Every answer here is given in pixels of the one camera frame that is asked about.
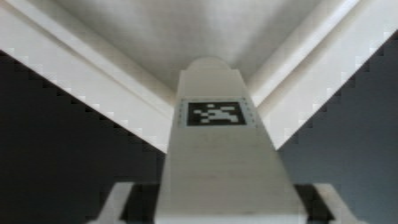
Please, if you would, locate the white desk leg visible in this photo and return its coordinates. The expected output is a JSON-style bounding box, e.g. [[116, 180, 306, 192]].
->
[[155, 57, 308, 224]]

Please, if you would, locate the white desk top tray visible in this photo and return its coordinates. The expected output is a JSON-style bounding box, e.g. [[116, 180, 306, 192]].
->
[[0, 0, 398, 148]]

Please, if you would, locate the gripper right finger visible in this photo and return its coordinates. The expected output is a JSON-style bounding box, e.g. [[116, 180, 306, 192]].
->
[[295, 183, 368, 224]]

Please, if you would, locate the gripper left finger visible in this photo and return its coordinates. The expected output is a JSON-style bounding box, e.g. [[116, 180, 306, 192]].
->
[[86, 182, 160, 224]]

